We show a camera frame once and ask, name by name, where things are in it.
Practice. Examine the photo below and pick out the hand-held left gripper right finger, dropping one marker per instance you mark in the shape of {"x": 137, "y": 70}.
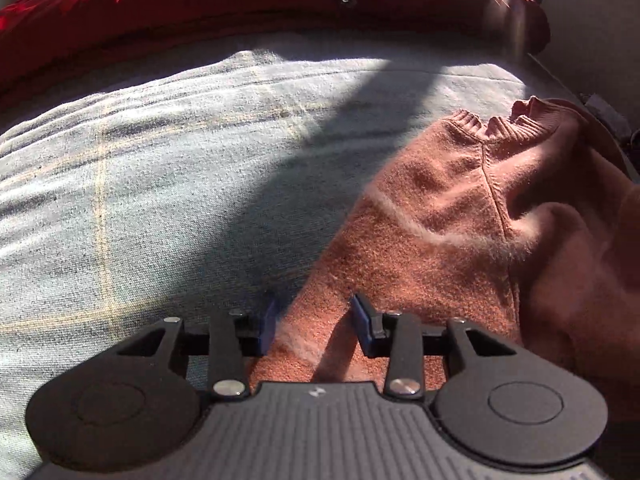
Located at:
{"x": 361, "y": 321}

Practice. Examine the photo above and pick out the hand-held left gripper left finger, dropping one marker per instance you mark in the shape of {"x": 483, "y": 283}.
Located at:
{"x": 269, "y": 320}

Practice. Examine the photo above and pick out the pink knit sweater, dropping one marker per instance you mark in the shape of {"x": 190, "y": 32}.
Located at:
{"x": 450, "y": 210}

